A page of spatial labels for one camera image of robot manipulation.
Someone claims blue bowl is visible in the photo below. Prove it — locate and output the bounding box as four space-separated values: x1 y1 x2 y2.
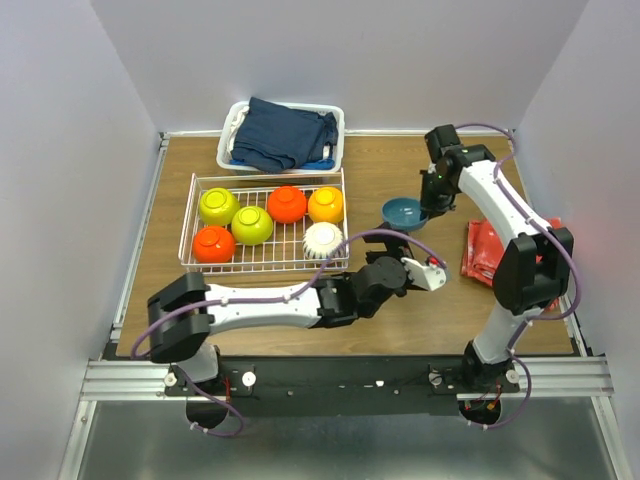
381 197 427 232

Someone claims lime green bowl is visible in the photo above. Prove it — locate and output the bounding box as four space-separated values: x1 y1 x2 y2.
231 206 273 246

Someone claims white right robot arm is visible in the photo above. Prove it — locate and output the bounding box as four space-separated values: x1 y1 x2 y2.
420 125 575 392

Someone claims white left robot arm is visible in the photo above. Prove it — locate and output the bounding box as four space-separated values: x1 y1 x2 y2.
131 228 449 395

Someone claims white black striped bowl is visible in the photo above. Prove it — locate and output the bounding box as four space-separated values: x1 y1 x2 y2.
303 222 344 260

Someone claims red plastic bag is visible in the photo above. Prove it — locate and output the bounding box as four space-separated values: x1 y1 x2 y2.
460 216 564 314

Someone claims yellow orange bowl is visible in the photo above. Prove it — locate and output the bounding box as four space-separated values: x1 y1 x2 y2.
307 186 344 224

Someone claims red orange bowl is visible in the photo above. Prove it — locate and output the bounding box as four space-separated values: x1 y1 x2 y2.
192 226 236 263
267 186 307 224

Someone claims dark blue folded cloth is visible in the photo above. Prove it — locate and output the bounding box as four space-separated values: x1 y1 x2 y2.
227 97 339 174

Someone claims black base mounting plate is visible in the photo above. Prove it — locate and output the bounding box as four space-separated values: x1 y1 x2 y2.
164 354 526 419

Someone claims white plastic basket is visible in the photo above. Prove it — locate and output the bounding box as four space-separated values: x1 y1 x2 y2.
216 97 345 174

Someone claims white wire dish rack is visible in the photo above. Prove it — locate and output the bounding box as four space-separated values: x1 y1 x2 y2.
178 167 351 277

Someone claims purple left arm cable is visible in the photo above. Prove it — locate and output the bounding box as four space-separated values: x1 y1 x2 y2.
130 230 441 437

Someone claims aluminium frame rail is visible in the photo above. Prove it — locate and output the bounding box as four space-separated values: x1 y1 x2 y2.
80 360 207 402

